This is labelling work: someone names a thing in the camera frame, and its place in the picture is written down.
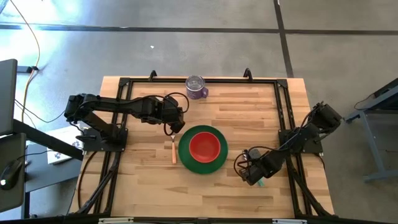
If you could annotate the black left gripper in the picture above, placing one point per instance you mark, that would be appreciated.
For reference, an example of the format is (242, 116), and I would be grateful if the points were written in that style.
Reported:
(174, 113)

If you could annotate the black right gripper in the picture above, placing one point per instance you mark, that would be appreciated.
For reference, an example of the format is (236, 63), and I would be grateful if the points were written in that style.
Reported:
(255, 169)

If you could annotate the red plastic bowl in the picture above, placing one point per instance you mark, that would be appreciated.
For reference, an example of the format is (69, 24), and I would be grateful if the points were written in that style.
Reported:
(205, 147)

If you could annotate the dark green plate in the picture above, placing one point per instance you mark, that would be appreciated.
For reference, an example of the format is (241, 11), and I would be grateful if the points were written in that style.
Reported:
(186, 161)

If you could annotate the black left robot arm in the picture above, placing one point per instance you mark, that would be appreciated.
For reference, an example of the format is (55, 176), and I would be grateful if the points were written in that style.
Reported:
(124, 107)

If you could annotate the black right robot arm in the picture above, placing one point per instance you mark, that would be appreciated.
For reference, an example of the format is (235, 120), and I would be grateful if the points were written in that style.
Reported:
(323, 119)

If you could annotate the purple lettered mug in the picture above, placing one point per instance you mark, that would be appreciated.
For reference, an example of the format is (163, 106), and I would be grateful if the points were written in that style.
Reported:
(196, 91)

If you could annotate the white booklet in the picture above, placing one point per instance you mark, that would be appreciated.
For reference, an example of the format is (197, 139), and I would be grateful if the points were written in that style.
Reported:
(62, 137)

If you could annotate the grey metal stand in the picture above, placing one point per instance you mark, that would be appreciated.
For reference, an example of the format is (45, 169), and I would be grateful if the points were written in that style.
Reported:
(373, 149)

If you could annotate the black side desk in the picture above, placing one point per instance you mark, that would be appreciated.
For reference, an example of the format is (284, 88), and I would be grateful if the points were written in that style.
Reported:
(53, 177)

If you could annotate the black power brick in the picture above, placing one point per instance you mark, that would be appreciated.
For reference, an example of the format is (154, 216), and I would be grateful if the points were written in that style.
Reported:
(25, 69)

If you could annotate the black computer mouse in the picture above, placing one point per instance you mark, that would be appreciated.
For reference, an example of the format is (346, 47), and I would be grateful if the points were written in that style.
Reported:
(11, 174)

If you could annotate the dark laptop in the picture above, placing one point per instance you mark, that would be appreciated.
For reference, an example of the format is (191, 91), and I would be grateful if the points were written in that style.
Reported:
(7, 96)

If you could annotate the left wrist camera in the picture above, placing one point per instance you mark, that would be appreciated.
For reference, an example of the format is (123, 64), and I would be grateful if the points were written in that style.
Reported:
(172, 109)

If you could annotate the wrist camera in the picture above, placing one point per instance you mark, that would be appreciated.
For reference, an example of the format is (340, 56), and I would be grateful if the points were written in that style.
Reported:
(255, 153)
(172, 109)

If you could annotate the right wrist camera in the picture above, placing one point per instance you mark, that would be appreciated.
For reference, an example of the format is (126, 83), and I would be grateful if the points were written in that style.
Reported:
(255, 153)

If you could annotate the white table clamp bracket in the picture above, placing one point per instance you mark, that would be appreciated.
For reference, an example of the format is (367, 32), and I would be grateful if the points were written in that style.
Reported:
(115, 220)
(289, 221)

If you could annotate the black table frame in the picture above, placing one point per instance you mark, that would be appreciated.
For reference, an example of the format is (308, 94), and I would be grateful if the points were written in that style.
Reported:
(233, 81)

